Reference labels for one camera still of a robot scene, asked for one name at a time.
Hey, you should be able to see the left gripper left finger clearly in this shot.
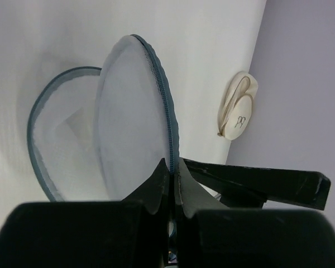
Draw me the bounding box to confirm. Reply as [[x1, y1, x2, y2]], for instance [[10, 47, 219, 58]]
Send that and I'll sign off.
[[0, 160, 170, 267]]

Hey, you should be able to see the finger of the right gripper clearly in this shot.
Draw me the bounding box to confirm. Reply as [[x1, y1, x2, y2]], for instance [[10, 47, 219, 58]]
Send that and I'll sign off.
[[184, 159, 331, 210]]

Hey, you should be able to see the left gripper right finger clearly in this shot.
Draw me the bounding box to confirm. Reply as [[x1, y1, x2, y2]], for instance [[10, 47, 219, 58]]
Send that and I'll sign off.
[[174, 159, 335, 267]]

